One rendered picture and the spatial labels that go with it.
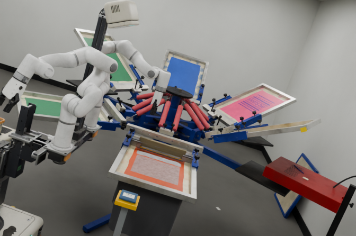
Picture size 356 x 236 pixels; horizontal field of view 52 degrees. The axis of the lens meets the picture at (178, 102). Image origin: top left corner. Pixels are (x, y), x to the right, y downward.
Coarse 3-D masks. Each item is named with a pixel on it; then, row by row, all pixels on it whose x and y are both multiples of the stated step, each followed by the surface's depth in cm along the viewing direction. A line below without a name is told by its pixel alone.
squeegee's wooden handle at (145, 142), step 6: (144, 138) 283; (144, 144) 284; (150, 144) 284; (156, 144) 283; (162, 144) 283; (168, 144) 285; (162, 150) 284; (168, 150) 284; (174, 150) 284; (180, 150) 284; (180, 156) 285
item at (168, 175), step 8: (176, 160) 287; (160, 168) 264; (168, 168) 268; (176, 168) 273; (160, 176) 252; (168, 176) 256; (176, 176) 260; (160, 184) 240; (168, 184) 244; (176, 184) 248
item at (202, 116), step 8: (144, 96) 373; (152, 96) 369; (168, 96) 383; (144, 104) 354; (152, 104) 345; (160, 104) 347; (168, 104) 344; (192, 104) 359; (136, 112) 342; (144, 112) 343; (176, 112) 341; (192, 112) 346; (200, 112) 372; (160, 120) 332; (176, 120) 334; (200, 120) 355; (208, 120) 381; (160, 128) 328; (176, 128) 330; (200, 128) 341; (208, 128) 353
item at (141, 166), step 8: (136, 152) 278; (152, 152) 287; (136, 160) 264; (144, 160) 268; (152, 160) 273; (128, 168) 248; (136, 168) 252; (144, 168) 256; (152, 168) 260; (136, 176) 241; (144, 176) 244; (152, 176) 248
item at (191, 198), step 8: (136, 136) 301; (120, 152) 260; (120, 160) 248; (112, 168) 233; (192, 168) 273; (112, 176) 228; (120, 176) 228; (128, 176) 230; (192, 176) 260; (136, 184) 229; (144, 184) 228; (152, 184) 229; (192, 184) 247; (160, 192) 229; (168, 192) 229; (176, 192) 229; (192, 192) 236; (184, 200) 230; (192, 200) 229
